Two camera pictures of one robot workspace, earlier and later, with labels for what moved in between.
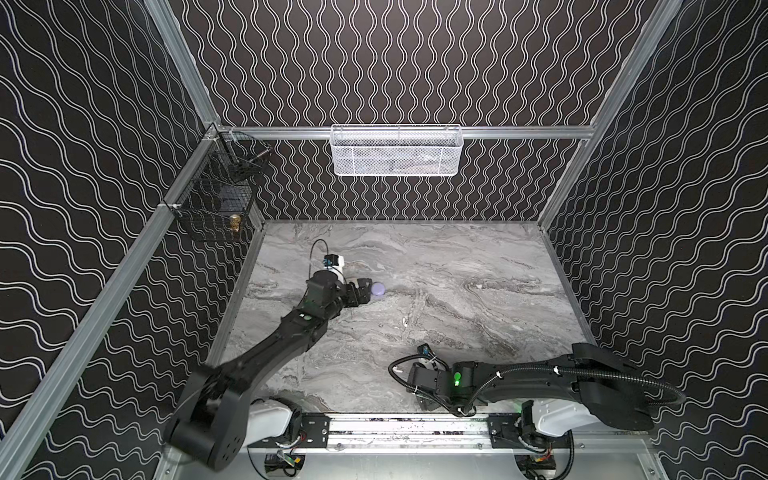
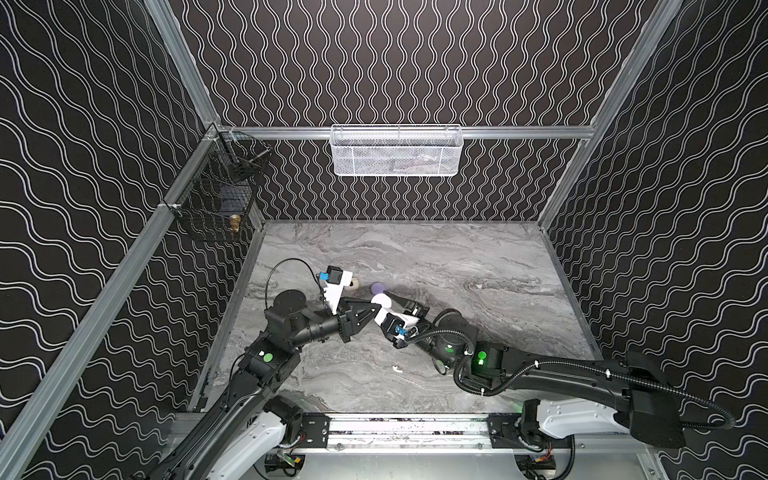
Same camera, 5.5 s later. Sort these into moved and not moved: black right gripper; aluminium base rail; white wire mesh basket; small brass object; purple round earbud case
Moved: black right gripper
Not moved: aluminium base rail; small brass object; white wire mesh basket; purple round earbud case
